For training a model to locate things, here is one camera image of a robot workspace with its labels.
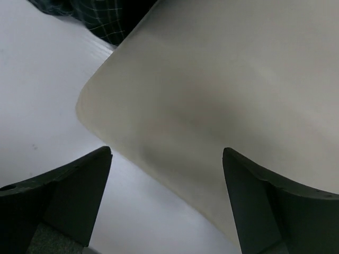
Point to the cream pillow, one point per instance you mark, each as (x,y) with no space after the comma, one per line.
(196,77)

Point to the dark checked pillowcase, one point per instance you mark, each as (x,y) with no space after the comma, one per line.
(109,20)

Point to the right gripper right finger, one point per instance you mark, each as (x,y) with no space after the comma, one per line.
(274,214)

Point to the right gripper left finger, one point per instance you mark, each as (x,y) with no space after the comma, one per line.
(55,212)

